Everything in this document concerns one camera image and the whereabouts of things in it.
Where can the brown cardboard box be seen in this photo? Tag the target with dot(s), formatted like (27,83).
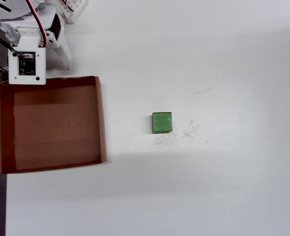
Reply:
(56,127)

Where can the green cube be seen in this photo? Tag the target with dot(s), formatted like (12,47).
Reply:
(162,123)

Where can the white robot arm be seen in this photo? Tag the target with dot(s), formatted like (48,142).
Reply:
(16,7)

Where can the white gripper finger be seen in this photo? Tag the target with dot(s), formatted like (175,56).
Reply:
(50,61)
(64,54)

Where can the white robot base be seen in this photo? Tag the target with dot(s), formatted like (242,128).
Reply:
(75,9)

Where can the white camera mount with board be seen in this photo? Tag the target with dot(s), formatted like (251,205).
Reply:
(14,64)

